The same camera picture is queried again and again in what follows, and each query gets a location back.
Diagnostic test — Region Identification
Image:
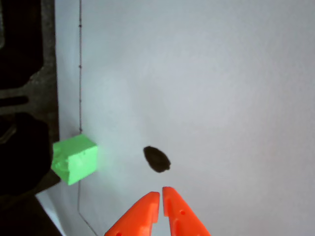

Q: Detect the green block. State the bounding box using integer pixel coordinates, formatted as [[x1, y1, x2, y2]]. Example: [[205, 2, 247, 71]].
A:
[[50, 134, 98, 186]]

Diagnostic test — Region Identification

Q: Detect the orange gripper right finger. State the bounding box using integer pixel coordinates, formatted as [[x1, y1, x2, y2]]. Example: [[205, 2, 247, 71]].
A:
[[161, 186, 212, 236]]

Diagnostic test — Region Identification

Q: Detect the black dot mark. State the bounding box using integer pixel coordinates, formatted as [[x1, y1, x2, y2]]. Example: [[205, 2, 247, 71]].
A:
[[143, 146, 171, 173]]

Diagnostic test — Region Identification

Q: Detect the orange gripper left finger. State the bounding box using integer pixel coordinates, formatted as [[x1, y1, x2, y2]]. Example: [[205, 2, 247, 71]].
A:
[[103, 191, 160, 236]]

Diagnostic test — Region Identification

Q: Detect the black foam tray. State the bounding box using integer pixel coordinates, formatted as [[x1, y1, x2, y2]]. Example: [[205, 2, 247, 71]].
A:
[[0, 0, 62, 236]]

